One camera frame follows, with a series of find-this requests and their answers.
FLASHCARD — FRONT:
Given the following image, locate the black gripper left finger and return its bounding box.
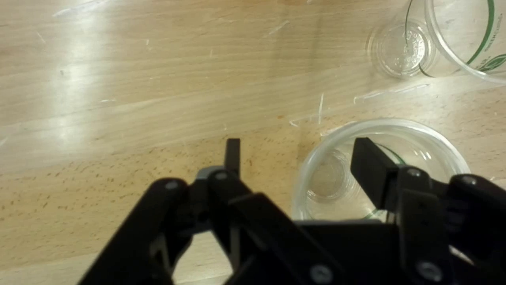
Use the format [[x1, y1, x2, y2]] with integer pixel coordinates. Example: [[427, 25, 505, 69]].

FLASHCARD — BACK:
[[78, 139, 350, 285]]

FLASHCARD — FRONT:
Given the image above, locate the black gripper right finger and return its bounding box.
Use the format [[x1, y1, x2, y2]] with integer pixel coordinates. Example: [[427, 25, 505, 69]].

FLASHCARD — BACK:
[[350, 137, 506, 285]]

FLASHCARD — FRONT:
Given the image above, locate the clear glass bowl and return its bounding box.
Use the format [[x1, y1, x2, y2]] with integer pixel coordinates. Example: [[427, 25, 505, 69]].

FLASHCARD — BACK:
[[367, 0, 506, 89]]

